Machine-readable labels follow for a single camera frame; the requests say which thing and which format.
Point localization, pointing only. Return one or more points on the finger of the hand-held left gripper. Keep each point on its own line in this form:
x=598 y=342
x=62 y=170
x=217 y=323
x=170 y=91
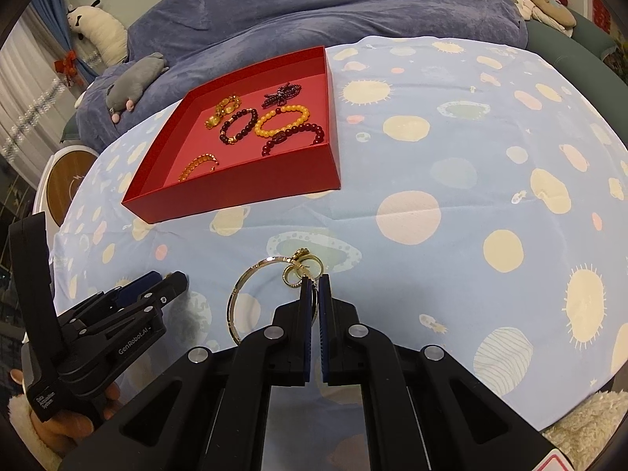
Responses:
x=140 y=285
x=174 y=285

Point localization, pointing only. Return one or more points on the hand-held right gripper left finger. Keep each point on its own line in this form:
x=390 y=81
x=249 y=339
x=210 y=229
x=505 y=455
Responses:
x=306 y=333

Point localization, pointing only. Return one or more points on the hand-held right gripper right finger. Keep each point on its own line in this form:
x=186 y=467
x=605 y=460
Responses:
x=325 y=333

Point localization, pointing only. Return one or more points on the thin gold charm bangle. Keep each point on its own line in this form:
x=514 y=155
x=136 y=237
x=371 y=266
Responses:
x=300 y=255

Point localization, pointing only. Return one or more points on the red cardboard box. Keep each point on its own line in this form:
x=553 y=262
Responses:
x=235 y=196

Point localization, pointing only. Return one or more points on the purple beaded bow ornament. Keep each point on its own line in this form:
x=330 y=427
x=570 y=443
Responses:
x=282 y=95

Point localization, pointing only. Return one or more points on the person's left hand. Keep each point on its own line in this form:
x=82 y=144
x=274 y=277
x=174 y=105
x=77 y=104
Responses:
x=73 y=429

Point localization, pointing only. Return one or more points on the white round wood-top table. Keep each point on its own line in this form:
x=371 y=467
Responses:
x=64 y=186

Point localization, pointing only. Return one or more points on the silver tinsel garland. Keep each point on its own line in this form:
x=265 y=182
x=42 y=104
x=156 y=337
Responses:
x=29 y=113

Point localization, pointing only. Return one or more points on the grey mouse plush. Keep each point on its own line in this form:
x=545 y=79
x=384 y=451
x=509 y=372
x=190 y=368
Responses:
x=137 y=76

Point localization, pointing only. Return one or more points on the blue planet-print bedsheet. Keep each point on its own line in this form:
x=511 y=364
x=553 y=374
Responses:
x=441 y=157

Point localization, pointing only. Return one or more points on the red ribbon bow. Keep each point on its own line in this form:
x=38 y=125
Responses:
x=66 y=66

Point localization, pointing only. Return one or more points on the white curtain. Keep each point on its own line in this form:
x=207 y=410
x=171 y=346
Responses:
x=19 y=83

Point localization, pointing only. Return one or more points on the white long plush toy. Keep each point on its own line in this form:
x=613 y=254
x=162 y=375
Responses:
x=105 y=29

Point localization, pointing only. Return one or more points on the blue curtain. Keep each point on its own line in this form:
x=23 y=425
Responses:
x=49 y=10

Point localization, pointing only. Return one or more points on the blue-purple blanket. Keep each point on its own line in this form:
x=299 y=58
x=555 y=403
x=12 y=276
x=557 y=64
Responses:
x=319 y=0

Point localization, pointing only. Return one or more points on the brown cookie plush pillow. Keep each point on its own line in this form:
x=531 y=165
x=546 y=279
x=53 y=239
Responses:
x=549 y=5

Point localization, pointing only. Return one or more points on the teal bed frame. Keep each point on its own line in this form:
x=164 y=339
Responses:
x=588 y=44

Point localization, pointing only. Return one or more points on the red wall hanging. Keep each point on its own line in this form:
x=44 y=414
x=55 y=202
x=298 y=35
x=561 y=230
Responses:
x=602 y=19

